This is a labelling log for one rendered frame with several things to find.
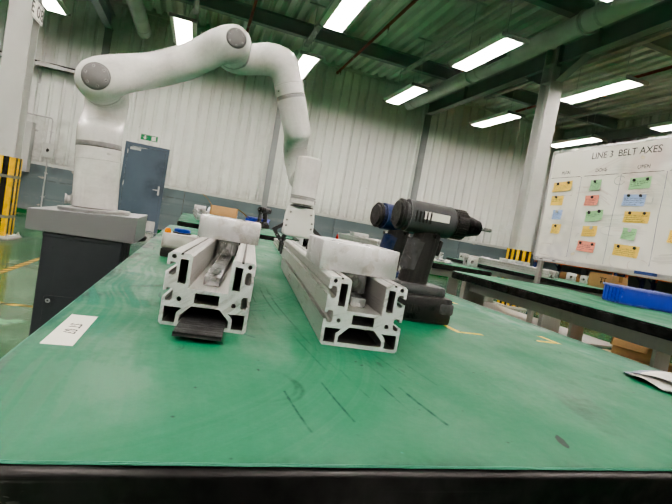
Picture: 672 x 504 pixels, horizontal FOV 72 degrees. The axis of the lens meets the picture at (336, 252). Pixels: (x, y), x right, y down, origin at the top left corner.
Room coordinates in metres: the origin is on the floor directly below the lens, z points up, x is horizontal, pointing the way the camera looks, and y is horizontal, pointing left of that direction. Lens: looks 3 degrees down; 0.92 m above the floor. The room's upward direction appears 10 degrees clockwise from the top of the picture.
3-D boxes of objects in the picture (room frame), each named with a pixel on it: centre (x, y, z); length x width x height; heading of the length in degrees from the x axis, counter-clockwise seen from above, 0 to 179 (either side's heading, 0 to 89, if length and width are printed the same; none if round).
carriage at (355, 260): (0.72, -0.02, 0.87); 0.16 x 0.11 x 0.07; 11
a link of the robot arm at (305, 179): (1.54, 0.14, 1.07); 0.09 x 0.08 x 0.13; 19
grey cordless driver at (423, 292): (0.88, -0.19, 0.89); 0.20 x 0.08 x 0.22; 104
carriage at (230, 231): (0.93, 0.21, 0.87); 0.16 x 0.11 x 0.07; 11
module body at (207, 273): (0.93, 0.21, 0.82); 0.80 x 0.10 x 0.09; 11
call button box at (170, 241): (1.18, 0.39, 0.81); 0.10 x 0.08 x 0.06; 101
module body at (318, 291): (0.96, 0.03, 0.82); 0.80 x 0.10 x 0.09; 11
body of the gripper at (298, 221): (1.54, 0.14, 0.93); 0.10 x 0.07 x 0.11; 101
